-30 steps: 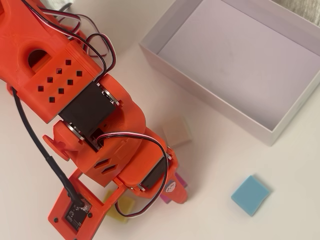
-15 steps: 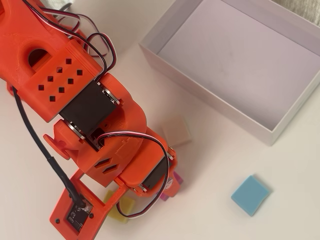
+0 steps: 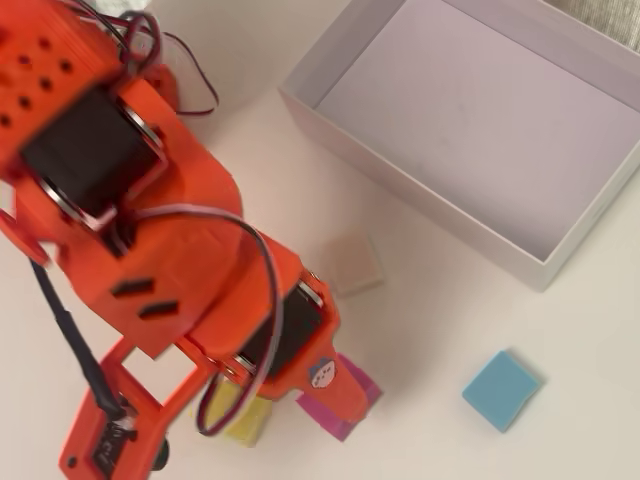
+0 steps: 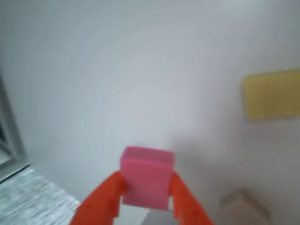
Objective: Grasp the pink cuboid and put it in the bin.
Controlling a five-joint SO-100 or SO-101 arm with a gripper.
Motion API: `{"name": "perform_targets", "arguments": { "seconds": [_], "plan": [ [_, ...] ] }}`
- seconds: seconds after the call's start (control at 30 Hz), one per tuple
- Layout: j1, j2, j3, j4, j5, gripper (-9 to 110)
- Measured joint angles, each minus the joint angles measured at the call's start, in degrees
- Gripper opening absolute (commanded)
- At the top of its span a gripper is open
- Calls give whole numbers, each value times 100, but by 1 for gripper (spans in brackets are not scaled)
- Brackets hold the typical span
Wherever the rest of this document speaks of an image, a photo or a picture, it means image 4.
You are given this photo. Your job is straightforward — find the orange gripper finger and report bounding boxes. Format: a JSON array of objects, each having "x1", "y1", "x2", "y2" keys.
[
  {"x1": 168, "y1": 172, "x2": 214, "y2": 225},
  {"x1": 70, "y1": 170, "x2": 128, "y2": 225}
]

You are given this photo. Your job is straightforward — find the pink foam cuboid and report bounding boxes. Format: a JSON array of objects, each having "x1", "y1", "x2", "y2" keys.
[{"x1": 120, "y1": 146, "x2": 176, "y2": 211}]

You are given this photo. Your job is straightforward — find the cream foam cuboid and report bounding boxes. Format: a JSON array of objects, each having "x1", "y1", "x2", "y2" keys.
[{"x1": 219, "y1": 187, "x2": 273, "y2": 225}]

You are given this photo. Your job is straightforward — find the yellow foam cuboid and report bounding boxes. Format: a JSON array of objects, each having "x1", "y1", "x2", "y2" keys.
[{"x1": 241, "y1": 68, "x2": 300, "y2": 120}]

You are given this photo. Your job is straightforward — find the white furniture frame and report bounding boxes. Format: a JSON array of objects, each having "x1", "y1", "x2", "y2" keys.
[{"x1": 0, "y1": 67, "x2": 31, "y2": 185}]

